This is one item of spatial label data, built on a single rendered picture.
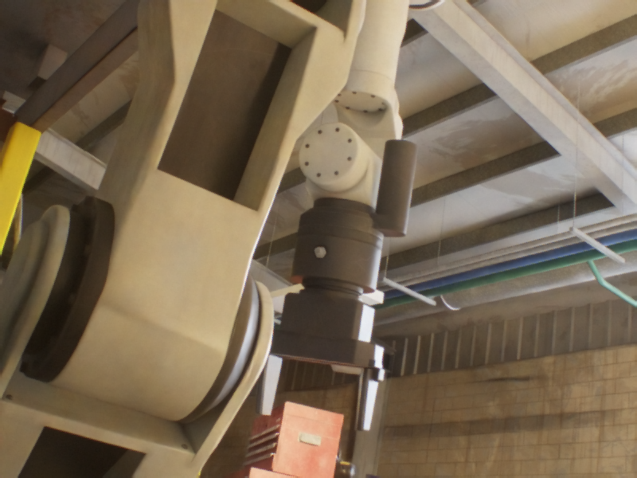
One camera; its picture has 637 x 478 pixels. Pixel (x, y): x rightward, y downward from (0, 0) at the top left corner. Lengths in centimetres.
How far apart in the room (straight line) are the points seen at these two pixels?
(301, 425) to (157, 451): 388
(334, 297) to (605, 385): 1063
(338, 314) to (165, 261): 27
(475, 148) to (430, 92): 97
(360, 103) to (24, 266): 44
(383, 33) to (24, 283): 48
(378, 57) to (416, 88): 796
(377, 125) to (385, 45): 9
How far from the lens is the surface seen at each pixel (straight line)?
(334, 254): 82
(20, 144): 320
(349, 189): 84
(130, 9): 266
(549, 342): 1227
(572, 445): 1149
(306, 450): 454
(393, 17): 92
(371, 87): 88
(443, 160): 974
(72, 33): 327
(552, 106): 822
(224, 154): 67
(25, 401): 65
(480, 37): 768
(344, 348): 81
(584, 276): 891
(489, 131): 916
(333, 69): 67
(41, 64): 334
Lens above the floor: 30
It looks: 22 degrees up
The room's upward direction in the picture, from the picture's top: 11 degrees clockwise
